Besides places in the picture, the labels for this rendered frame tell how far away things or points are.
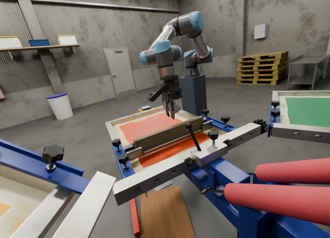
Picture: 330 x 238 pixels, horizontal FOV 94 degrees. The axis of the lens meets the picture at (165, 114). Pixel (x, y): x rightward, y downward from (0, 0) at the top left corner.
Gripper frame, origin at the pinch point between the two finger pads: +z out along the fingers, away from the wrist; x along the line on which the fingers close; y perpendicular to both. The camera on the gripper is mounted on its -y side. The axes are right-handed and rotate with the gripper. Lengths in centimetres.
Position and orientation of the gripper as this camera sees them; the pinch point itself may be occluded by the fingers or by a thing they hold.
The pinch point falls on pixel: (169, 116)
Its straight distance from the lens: 79.2
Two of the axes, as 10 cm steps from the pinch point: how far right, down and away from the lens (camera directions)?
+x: -4.4, -2.4, 8.6
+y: 8.8, -2.9, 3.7
